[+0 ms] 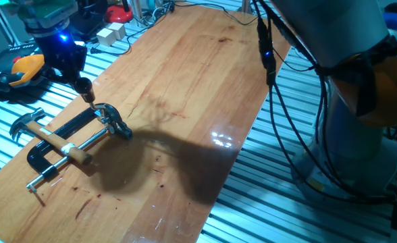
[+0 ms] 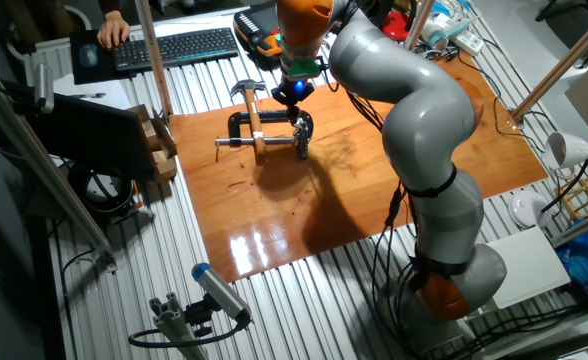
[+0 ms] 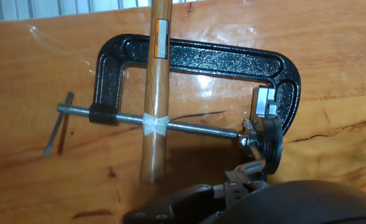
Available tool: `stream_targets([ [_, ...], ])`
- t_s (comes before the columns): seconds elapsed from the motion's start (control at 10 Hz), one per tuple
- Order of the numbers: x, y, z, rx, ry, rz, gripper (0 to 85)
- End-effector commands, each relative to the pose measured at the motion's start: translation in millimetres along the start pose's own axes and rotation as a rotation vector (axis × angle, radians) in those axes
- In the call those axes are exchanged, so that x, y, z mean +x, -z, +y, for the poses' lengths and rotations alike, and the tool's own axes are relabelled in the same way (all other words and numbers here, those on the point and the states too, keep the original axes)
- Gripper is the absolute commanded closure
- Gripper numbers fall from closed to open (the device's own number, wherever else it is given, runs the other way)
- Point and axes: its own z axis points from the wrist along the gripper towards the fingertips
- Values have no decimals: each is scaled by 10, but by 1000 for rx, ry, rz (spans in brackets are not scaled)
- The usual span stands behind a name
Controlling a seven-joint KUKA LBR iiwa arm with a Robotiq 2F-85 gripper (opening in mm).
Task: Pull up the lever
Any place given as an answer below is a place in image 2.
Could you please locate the silver camera with blue cap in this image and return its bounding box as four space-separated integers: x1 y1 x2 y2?
191 262 254 326

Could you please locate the wooden handled claw hammer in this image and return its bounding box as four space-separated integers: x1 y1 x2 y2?
228 78 270 166

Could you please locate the orange and black teach pendant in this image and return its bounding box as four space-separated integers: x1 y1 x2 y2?
232 3 283 58

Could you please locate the slanted wooden post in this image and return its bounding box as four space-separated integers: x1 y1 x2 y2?
134 0 175 119
511 2 588 122

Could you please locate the long aluminium rail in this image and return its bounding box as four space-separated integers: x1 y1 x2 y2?
0 69 119 272

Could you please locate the aluminium bar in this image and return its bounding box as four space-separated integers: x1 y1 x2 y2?
548 204 588 249

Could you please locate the white paper sheet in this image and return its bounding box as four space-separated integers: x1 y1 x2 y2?
53 74 133 112

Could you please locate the silver cylindrical camera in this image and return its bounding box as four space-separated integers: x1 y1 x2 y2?
33 62 56 115

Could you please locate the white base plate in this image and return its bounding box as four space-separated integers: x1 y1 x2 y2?
483 224 573 311

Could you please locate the black flat panel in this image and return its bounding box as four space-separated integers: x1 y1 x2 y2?
3 79 158 181

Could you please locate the black computer keyboard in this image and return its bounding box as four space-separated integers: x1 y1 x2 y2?
112 27 240 72

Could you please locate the small wooden rack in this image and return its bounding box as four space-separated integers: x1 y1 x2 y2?
553 167 588 221

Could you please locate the grey computer mouse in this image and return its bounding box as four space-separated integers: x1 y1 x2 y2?
78 43 99 69

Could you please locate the thin black cable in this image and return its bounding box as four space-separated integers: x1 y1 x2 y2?
453 49 548 154

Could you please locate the metal stand post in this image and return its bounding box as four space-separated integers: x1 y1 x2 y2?
403 0 436 52

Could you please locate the black round reel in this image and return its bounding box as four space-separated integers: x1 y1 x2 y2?
67 162 143 222

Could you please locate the wooden block stack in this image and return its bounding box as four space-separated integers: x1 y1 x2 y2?
126 103 179 184

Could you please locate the white round stand base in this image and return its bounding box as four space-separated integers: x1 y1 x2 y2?
506 189 553 231

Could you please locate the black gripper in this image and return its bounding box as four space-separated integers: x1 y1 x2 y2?
271 75 316 121

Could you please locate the black camera cable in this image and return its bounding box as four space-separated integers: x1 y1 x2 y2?
127 319 251 350

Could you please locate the green gripper mount flange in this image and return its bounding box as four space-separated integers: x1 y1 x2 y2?
279 57 323 79

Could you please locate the black mouse pad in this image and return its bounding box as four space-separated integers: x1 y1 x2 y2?
69 28 136 86

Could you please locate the red round object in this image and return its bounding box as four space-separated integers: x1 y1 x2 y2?
381 10 416 43

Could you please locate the black C-clamp with screw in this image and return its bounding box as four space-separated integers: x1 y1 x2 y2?
215 108 315 162

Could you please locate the white desk lamp shade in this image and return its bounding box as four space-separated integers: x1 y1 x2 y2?
541 130 588 214

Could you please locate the short aluminium profile post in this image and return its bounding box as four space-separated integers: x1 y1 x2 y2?
148 292 210 360

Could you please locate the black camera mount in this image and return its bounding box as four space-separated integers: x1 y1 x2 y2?
183 294 216 339

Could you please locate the glossy brown wooden board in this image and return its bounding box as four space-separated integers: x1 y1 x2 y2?
168 52 549 284

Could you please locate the person's bare hand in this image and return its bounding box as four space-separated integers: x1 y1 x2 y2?
96 10 131 53

